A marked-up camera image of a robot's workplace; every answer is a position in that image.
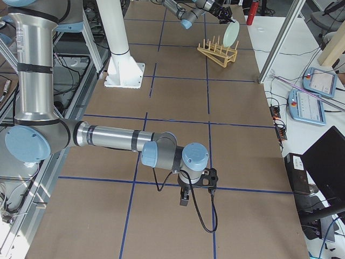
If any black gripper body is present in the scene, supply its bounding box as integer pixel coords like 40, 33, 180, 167
177, 176, 191, 191
213, 3, 232, 24

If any pale green round plate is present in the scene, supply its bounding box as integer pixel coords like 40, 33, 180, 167
223, 21, 240, 47

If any wooden plate rack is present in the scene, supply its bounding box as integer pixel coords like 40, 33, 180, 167
197, 36, 239, 68

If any red bottle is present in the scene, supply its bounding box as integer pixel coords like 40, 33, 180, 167
246, 0, 259, 26

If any office chair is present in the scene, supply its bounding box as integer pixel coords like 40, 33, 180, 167
310, 1, 344, 38

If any teach pendant far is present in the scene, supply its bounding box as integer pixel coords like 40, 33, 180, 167
302, 67, 337, 98

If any teach pendant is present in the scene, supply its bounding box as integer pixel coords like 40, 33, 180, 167
288, 89, 326, 126
302, 67, 337, 98

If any black computer box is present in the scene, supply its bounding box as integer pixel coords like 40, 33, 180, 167
284, 153, 310, 195

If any wooden plank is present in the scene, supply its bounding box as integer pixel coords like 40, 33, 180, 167
318, 22, 345, 66

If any teach pendant near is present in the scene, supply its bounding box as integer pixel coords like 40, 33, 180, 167
288, 89, 326, 126

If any black laptop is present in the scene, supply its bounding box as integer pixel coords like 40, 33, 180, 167
301, 126, 344, 213

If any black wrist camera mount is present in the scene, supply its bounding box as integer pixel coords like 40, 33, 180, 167
196, 168, 218, 189

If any black camera cable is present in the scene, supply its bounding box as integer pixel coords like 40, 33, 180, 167
152, 167, 219, 233

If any grey aluminium profile post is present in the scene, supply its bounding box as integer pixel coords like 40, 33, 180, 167
258, 0, 306, 84

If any white camera pole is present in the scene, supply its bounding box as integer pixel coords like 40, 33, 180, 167
97, 0, 145, 88

